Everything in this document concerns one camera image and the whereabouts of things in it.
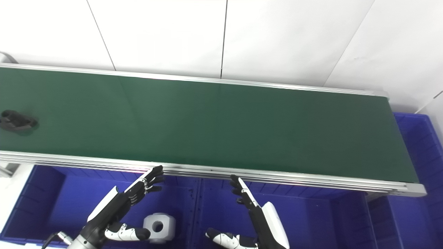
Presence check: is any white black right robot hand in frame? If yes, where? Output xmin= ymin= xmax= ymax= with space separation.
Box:
xmin=206 ymin=174 xmax=290 ymax=249

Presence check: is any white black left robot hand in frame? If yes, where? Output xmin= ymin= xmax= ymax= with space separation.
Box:
xmin=81 ymin=165 xmax=164 ymax=243

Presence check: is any black flanged part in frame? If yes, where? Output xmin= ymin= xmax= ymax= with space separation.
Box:
xmin=0 ymin=110 xmax=38 ymax=132

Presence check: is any blue plastic bin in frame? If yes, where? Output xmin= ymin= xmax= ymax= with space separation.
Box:
xmin=0 ymin=164 xmax=200 ymax=249
xmin=194 ymin=176 xmax=376 ymax=249
xmin=367 ymin=112 xmax=443 ymax=249

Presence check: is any green conveyor belt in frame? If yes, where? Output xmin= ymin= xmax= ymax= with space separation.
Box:
xmin=0 ymin=63 xmax=427 ymax=197
xmin=0 ymin=67 xmax=420 ymax=184

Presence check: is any white block part with hole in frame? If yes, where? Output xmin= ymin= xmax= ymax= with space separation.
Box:
xmin=143 ymin=213 xmax=176 ymax=241

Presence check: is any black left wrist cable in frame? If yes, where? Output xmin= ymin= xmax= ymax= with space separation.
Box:
xmin=42 ymin=231 xmax=71 ymax=249

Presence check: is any grey conveyor support bracket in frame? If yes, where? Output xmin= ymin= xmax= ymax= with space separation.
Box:
xmin=0 ymin=162 xmax=22 ymax=178

